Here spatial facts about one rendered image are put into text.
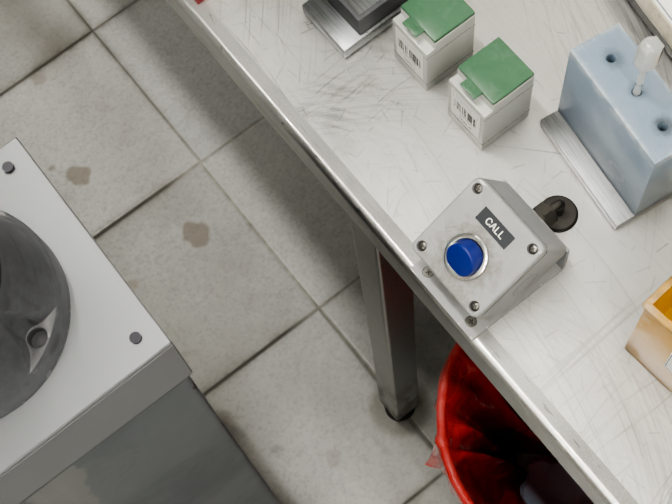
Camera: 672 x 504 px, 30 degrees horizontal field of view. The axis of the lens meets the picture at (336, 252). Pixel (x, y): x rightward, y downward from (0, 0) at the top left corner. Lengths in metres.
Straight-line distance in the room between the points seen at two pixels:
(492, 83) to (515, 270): 0.14
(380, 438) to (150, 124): 0.61
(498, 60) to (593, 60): 0.07
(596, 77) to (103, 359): 0.38
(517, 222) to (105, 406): 0.30
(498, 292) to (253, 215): 1.08
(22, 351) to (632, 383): 0.41
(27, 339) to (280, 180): 1.12
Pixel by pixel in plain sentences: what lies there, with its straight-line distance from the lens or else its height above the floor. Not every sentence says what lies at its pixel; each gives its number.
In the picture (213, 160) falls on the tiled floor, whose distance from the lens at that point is 1.94.
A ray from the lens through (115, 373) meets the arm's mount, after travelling 0.84.
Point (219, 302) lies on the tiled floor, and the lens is 1.85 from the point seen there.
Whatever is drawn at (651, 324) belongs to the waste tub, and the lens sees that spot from 0.83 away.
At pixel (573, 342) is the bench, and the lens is 0.90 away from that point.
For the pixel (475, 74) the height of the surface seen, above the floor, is 0.94.
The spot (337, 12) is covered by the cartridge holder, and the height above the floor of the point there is 0.89.
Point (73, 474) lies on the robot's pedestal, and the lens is 0.95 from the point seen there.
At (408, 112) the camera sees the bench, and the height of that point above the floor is 0.88.
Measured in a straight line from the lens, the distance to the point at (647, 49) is 0.81.
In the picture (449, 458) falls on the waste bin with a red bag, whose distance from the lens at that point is 1.32.
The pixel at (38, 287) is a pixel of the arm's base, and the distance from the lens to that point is 0.82.
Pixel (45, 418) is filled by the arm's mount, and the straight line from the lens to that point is 0.84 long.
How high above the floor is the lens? 1.74
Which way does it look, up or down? 69 degrees down
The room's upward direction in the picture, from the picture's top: 12 degrees counter-clockwise
